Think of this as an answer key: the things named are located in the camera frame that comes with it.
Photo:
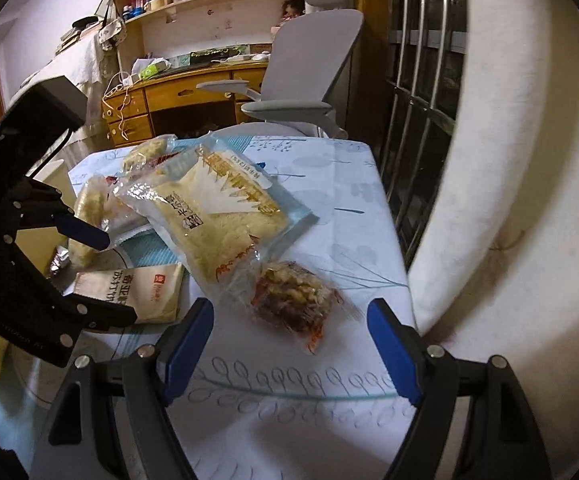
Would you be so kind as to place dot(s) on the metal window grille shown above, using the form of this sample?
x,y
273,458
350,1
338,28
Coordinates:
x,y
419,60

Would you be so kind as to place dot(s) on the yellow cake packet red edge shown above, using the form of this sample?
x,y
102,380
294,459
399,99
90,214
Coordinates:
x,y
89,205
147,152

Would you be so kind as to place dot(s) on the grey office chair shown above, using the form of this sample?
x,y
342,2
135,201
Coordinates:
x,y
314,55

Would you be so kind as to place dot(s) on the white cloth cover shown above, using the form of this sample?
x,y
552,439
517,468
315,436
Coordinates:
x,y
69,67

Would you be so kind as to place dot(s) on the wooden bookshelf hutch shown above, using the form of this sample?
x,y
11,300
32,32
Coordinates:
x,y
219,15

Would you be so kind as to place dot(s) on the beige paper snack packet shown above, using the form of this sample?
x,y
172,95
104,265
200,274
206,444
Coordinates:
x,y
144,290

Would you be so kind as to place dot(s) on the clear nut snack packet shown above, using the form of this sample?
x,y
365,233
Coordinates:
x,y
294,300

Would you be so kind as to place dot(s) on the wooden desk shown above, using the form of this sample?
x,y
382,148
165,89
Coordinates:
x,y
169,92

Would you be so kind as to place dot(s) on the green tissue packet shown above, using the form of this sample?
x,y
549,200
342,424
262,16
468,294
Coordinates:
x,y
154,69

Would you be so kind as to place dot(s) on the silver foil packet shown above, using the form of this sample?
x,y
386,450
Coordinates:
x,y
59,260

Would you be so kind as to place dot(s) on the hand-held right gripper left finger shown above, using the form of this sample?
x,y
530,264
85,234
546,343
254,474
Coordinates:
x,y
189,355

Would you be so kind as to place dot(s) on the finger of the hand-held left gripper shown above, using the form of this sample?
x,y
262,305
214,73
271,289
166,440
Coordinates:
x,y
104,316
81,230

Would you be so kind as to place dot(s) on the doll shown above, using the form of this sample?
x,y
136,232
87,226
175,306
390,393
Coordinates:
x,y
290,10

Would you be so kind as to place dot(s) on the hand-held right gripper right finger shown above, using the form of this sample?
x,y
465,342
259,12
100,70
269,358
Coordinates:
x,y
394,355

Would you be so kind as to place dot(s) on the white patterned hanging bag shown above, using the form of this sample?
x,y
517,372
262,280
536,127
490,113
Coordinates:
x,y
113,34

